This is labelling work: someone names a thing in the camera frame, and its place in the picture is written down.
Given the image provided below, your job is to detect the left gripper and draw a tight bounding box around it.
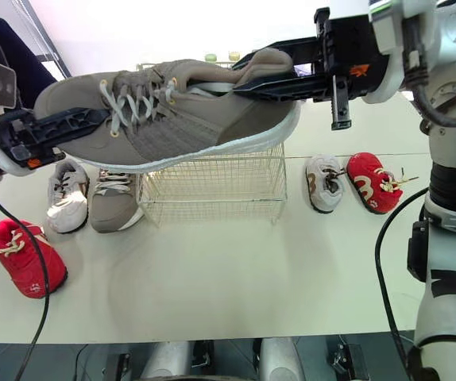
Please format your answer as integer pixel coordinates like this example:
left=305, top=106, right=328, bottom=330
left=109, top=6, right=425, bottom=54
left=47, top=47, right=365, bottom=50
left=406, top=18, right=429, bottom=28
left=0, top=106, right=113, bottom=171

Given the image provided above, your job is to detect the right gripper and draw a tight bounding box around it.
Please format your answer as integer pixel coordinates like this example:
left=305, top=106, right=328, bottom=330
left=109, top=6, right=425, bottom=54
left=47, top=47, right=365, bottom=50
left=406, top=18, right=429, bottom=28
left=230, top=6, right=381, bottom=131

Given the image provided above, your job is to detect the large taupe sneaker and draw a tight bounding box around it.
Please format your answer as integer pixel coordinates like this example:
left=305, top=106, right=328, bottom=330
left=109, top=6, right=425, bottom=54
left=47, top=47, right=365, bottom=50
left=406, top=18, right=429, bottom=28
left=87, top=167, right=147, bottom=233
left=33, top=47, right=303, bottom=174

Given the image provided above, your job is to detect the small white sneaker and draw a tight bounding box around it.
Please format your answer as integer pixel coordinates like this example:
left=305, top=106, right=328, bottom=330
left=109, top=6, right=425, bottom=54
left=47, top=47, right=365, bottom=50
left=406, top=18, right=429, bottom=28
left=304, top=153, right=348, bottom=214
left=46, top=159, right=91, bottom=234

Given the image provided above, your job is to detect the small red sneaker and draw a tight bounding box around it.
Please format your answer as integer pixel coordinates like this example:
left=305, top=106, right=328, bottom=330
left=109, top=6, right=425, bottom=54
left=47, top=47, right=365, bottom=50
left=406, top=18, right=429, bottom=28
left=0, top=219, right=70, bottom=300
left=346, top=152, right=420, bottom=216

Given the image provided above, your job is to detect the robot body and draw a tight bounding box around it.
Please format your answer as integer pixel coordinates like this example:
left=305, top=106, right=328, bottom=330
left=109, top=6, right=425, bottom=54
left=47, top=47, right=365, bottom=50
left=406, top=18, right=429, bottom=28
left=75, top=336, right=374, bottom=381

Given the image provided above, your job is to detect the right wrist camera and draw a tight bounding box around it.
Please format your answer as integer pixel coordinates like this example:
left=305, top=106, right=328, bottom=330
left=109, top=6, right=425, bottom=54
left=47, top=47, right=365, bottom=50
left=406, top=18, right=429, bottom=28
left=328, top=0, right=411, bottom=106

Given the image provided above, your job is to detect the white wire basket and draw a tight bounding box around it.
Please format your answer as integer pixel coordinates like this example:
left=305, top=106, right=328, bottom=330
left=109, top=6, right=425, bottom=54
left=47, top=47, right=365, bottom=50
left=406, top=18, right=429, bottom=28
left=134, top=59, right=289, bottom=229

